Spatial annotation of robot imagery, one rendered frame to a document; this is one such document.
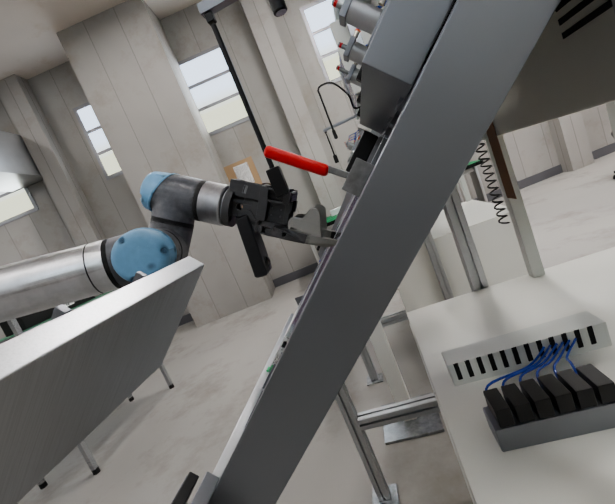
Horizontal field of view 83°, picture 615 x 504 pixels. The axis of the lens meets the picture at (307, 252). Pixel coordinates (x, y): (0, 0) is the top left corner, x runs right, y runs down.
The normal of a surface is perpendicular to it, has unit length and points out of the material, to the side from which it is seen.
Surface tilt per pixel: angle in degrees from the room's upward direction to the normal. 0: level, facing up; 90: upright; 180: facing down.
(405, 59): 90
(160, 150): 90
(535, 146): 90
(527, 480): 0
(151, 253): 90
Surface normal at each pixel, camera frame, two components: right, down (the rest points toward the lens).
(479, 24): -0.14, 0.21
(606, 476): -0.38, -0.91
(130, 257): 0.20, 0.07
